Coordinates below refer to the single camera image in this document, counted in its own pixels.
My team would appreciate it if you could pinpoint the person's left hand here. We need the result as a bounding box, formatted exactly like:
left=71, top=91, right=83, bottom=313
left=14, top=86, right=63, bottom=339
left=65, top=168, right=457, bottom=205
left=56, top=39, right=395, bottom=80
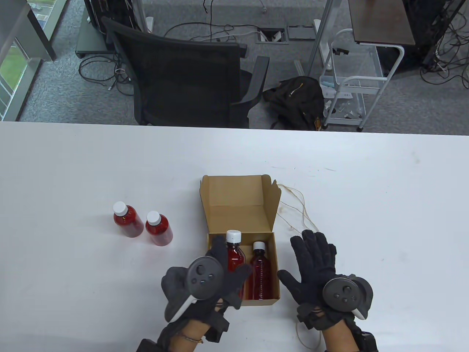
left=161, top=236, right=253, bottom=323

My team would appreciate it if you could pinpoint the person's right hand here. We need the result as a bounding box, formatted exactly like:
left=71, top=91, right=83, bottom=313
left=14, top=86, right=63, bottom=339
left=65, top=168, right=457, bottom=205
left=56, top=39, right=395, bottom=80
left=277, top=229, right=337, bottom=313

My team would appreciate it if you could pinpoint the grey and white hand controller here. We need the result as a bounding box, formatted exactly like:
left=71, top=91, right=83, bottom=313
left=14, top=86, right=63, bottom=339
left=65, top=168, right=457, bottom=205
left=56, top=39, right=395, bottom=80
left=322, top=274, right=374, bottom=320
left=176, top=256, right=225, bottom=318

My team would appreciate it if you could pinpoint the aluminium frame post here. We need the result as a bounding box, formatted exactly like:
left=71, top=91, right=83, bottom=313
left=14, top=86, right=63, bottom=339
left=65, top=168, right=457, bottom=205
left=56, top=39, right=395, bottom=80
left=306, top=0, right=336, bottom=76

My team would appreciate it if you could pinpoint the person's left forearm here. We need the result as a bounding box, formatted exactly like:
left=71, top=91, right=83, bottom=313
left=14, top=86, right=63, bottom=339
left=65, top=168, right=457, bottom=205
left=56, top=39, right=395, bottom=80
left=170, top=318, right=206, bottom=352

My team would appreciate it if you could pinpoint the grey metal base plate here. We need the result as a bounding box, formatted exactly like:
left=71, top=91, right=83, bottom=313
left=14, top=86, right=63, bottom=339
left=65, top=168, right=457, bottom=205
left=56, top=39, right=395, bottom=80
left=76, top=7, right=112, bottom=59

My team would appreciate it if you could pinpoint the black backpack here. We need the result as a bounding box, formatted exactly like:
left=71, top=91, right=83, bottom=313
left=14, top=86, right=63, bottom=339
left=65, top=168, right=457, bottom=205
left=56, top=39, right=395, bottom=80
left=263, top=76, right=326, bottom=131

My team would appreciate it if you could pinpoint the red bottle with white cap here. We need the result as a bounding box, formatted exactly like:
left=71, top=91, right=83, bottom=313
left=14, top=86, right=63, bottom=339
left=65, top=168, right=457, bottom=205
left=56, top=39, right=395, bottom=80
left=145, top=211, right=173, bottom=246
left=248, top=241, right=273, bottom=300
left=224, top=230, right=246, bottom=301
left=113, top=202, right=144, bottom=239

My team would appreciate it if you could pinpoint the beige twine string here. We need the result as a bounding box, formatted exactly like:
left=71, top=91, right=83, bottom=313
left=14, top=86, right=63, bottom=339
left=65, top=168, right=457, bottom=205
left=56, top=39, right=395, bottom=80
left=275, top=183, right=325, bottom=349

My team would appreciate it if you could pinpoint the long black floor cable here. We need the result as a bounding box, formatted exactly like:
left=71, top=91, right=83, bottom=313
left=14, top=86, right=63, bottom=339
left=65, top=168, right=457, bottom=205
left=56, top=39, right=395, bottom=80
left=163, top=0, right=265, bottom=41

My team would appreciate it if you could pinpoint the black mesh office chair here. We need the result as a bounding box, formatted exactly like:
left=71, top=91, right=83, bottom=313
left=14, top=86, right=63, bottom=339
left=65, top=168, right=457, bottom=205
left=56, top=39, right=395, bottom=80
left=101, top=16, right=270, bottom=129

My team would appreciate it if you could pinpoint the brown cardboard box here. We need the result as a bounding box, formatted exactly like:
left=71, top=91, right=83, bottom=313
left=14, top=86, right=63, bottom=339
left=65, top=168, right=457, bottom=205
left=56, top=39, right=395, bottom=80
left=200, top=175, right=282, bottom=307

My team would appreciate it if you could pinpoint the person's right forearm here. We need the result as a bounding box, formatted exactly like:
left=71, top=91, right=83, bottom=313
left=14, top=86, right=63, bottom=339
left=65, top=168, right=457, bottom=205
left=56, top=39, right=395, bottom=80
left=323, top=320, right=361, bottom=352

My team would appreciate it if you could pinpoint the open floor socket box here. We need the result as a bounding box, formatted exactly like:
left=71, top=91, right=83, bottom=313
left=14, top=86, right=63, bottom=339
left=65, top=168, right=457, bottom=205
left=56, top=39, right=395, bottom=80
left=255, top=27, right=289, bottom=44

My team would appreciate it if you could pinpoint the black equipment rack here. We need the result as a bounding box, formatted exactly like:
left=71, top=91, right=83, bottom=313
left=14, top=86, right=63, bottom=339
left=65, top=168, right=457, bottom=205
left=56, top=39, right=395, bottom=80
left=84, top=0, right=137, bottom=35
left=402, top=0, right=458, bottom=68

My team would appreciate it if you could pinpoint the brown wooden side desk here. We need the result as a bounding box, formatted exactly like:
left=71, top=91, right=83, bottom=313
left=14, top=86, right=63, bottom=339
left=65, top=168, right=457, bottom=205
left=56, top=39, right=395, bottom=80
left=347, top=0, right=416, bottom=46

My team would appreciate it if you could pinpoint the white wire cart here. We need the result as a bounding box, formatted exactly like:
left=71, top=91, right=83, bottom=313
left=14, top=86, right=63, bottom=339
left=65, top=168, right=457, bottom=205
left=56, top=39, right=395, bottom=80
left=319, top=29, right=405, bottom=132

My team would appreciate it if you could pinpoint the tangle of black floor cables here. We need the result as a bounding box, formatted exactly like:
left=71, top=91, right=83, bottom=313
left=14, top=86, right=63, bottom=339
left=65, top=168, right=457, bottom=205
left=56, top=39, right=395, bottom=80
left=79, top=55, right=135, bottom=96
left=420, top=0, right=469, bottom=89

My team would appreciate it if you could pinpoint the grey floor plate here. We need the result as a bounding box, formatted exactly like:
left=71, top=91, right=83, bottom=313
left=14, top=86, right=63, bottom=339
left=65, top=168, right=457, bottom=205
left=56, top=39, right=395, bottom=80
left=287, top=25, right=315, bottom=40

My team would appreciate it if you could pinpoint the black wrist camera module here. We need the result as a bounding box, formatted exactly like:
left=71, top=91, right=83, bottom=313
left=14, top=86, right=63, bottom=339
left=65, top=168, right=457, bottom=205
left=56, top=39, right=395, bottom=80
left=296, top=304, right=325, bottom=330
left=205, top=315, right=229, bottom=343

